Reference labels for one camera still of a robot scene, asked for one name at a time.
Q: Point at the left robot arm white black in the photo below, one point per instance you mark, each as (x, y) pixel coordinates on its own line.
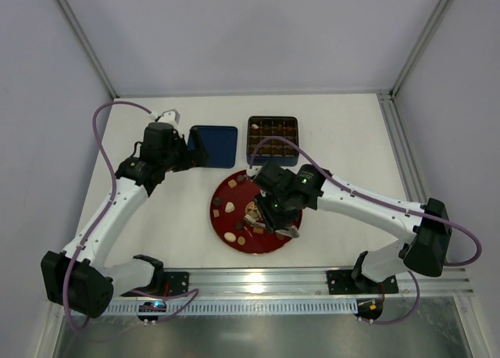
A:
(77, 277)

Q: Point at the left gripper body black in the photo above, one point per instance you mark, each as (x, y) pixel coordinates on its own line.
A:
(187, 155)

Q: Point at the blue tin lid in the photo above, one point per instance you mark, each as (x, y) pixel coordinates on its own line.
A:
(219, 142)

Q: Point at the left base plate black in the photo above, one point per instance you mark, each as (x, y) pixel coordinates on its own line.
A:
(175, 282)

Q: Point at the metal tongs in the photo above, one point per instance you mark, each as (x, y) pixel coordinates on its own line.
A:
(252, 210)

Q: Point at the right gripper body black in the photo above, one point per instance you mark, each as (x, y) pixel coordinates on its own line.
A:
(276, 220)

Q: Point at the white swirl oval chocolate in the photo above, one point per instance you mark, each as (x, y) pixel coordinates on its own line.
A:
(230, 237)

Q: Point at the blue chocolate box with tray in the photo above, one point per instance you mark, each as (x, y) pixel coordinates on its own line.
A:
(280, 152)

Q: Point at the white slotted cable duct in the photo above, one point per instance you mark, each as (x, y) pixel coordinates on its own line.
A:
(230, 307)

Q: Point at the white rectangular chocolate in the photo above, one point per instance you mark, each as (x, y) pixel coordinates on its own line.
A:
(249, 219)

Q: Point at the red round plate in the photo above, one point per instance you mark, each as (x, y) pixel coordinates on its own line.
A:
(241, 196)

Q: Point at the dark flower chocolate left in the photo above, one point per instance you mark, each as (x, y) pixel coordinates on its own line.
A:
(217, 201)

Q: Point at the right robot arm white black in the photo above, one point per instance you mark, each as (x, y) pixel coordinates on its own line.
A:
(421, 233)

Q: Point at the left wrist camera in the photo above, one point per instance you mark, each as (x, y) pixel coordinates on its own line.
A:
(171, 117)

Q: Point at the aluminium mounting rail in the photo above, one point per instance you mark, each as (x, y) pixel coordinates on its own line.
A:
(260, 281)

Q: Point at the white shell chocolate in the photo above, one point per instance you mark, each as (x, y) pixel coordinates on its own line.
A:
(229, 207)

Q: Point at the base plate black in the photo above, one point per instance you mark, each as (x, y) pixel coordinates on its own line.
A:
(175, 282)
(340, 282)

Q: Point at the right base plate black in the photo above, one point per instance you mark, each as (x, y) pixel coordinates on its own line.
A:
(340, 282)

